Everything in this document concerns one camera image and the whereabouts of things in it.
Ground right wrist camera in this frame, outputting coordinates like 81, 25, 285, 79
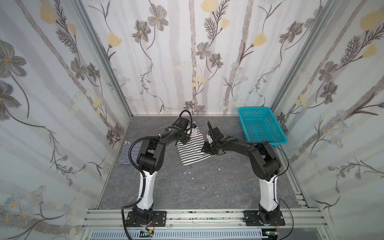
207, 134, 213, 144

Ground left corrugated black cable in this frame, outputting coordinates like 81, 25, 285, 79
120, 135, 160, 240

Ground aluminium mounting rail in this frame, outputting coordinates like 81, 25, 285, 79
81, 208, 329, 230

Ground white slotted cable duct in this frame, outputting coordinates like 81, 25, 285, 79
88, 229, 268, 240

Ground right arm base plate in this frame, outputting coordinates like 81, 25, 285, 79
243, 210, 286, 227

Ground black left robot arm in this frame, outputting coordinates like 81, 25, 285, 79
121, 110, 194, 226

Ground teal plastic basket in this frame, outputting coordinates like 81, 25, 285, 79
238, 107, 288, 146

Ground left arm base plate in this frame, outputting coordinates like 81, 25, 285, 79
125, 211, 167, 228

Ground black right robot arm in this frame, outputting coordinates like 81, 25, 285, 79
202, 122, 286, 227

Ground blue white striped tank top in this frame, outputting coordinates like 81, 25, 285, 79
118, 141, 142, 165

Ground black white striped tank top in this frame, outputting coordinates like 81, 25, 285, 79
177, 122, 211, 166

